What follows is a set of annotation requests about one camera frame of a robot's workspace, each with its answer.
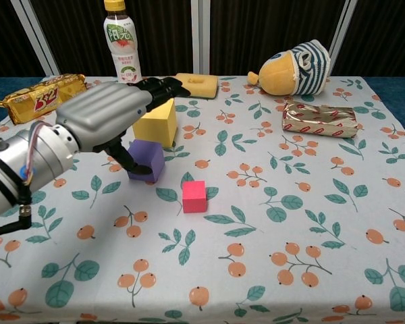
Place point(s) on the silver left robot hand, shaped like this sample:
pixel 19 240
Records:
pixel 101 111

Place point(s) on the purple foam cube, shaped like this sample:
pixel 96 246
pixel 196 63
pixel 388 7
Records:
pixel 153 158

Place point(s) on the small red foam cube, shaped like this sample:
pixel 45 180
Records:
pixel 194 197

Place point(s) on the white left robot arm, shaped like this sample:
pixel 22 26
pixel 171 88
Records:
pixel 6 175

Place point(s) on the large yellow foam cube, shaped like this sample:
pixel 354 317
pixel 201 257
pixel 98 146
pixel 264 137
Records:
pixel 158 128

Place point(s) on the gold biscuit pack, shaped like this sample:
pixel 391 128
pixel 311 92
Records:
pixel 37 101

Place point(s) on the white drink bottle yellow cap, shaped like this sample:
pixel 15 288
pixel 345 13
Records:
pixel 123 44

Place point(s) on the yellow sponge with hole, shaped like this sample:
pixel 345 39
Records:
pixel 206 86

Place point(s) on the floral fruit print tablecloth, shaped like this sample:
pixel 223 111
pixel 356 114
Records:
pixel 222 236

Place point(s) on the yellow plush toy striped hat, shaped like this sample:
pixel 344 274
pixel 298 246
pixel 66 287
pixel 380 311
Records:
pixel 280 77

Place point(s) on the gold foil pack red print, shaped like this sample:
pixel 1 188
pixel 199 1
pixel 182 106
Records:
pixel 317 119

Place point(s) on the dark partition panel white frame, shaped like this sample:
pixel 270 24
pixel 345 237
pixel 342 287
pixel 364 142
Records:
pixel 77 33
pixel 256 27
pixel 384 33
pixel 3 40

